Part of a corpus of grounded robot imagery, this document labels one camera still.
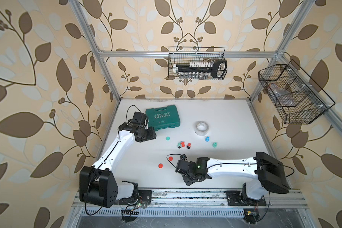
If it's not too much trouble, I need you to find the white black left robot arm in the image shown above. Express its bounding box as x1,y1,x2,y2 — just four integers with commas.
79,110,156,209

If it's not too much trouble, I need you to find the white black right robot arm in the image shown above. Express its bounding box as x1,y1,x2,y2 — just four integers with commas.
172,152,289,206

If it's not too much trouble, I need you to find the green plastic tool case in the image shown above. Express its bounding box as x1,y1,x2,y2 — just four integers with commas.
145,104,181,131

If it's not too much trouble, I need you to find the clear packing tape roll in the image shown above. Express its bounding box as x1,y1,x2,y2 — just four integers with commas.
194,121,209,136

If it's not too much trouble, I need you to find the black white tool in basket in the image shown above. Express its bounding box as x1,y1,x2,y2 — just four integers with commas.
171,59,228,80

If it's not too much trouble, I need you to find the plastic bag in basket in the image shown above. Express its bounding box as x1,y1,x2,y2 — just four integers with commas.
268,83,295,107

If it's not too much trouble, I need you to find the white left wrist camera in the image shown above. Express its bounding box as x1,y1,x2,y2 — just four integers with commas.
127,112,148,127

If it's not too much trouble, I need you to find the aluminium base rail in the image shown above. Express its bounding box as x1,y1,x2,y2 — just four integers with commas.
71,188,308,218

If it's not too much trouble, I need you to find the black wire basket back wall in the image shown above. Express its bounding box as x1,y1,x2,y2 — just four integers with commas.
168,46,228,80

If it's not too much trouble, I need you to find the black wire basket wall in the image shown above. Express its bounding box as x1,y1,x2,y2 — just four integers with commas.
168,46,228,80
258,59,336,124

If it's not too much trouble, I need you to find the black wire basket right wall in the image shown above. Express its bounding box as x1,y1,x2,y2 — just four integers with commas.
258,59,336,124

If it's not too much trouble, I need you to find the aluminium cage frame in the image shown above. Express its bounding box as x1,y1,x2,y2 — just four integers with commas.
68,1,342,137

